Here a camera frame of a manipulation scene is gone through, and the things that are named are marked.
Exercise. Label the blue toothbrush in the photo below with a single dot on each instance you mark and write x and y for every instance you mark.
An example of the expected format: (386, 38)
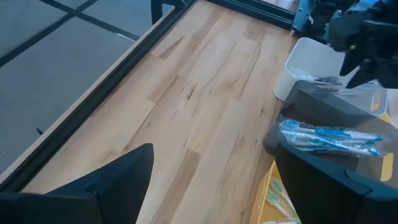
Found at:
(329, 144)
(329, 132)

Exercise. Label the orange plastic bin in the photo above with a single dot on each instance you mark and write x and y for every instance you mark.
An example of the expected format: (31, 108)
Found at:
(264, 208)

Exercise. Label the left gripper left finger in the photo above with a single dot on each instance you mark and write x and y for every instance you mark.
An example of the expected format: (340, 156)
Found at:
(118, 193)

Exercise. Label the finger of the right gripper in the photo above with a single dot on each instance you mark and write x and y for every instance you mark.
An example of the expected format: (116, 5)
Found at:
(349, 63)
(362, 76)

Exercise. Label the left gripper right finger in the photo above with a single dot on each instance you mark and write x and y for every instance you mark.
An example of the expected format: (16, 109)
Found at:
(317, 193)

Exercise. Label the green toothbrush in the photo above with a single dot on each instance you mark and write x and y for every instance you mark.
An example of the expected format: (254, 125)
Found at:
(277, 186)
(273, 199)

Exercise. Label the grey translucent plastic bin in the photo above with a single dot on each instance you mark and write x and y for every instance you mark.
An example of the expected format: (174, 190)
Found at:
(317, 105)

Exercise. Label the purple toothbrush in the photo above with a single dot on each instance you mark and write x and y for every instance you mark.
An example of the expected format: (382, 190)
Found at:
(328, 80)

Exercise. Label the white plastic bin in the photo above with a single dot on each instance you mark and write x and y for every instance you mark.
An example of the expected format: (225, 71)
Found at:
(311, 56)

